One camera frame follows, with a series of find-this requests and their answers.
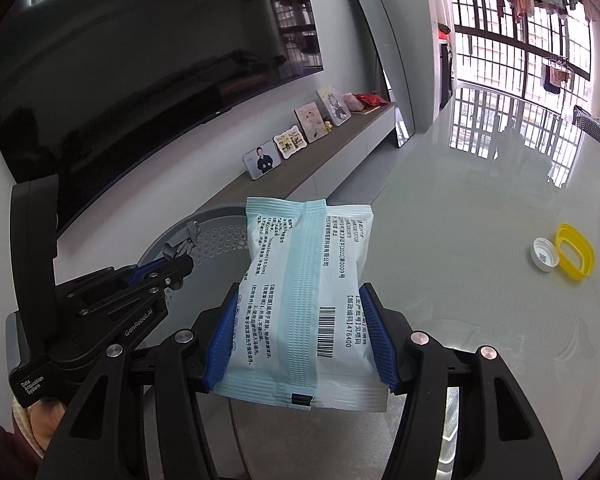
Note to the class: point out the light blue packet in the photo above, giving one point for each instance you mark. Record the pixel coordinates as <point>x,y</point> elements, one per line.
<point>305,285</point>

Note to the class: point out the small yellow toy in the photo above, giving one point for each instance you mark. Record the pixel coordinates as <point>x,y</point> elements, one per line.
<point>327,127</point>

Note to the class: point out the balcony window grille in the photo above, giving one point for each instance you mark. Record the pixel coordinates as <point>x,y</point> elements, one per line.
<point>505,35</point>

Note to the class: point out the checked pillow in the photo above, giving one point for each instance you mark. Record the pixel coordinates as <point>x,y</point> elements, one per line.
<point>592,121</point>

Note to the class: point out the scalloped white photo frame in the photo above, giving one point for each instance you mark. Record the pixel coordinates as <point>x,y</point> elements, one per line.
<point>290,144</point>

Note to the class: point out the white bottle cap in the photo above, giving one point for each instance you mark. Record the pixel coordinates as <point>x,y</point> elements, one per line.
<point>545,255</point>

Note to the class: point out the grey television cabinet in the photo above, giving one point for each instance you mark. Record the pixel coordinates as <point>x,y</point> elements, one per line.
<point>320,160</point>

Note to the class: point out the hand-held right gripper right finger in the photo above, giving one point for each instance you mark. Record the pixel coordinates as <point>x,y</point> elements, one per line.
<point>380,345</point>

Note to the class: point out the clothes on drying rack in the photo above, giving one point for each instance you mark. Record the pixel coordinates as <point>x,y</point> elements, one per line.
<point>555,75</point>

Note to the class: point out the grey perforated plastic basket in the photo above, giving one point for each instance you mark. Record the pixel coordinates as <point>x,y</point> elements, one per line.
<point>215,240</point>

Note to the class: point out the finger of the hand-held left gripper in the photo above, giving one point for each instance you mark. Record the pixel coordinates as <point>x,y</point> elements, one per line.
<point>147,271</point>
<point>172,277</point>

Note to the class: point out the cartoon picture frame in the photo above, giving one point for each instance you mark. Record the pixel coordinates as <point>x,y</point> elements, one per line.
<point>311,121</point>

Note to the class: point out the tall leaning mirror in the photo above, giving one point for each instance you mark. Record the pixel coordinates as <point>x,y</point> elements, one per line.
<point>380,60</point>

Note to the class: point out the grey wrapper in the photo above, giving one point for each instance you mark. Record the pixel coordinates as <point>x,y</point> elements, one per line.
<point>192,232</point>

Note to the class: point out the white figure picture frame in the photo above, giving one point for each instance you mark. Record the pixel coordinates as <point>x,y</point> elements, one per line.
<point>334,105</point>

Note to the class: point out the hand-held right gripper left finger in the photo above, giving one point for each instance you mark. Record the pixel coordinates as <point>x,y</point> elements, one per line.
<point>222,340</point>

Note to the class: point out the pink plush toy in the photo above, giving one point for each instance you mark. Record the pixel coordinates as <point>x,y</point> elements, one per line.
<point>355,101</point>

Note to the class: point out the red cloth on stand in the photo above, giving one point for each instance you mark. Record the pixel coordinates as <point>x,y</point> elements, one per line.
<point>445,31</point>

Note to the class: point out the red folded cloth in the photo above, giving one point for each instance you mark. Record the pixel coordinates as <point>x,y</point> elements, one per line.
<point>369,101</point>

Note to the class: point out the black curved television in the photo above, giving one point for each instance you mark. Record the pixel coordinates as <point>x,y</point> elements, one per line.
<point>130,85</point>

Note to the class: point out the portrait photo frame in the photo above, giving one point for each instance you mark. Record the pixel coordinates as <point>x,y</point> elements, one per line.
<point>262,160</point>

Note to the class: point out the person's left forearm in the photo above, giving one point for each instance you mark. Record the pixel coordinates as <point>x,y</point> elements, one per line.
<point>10,450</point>

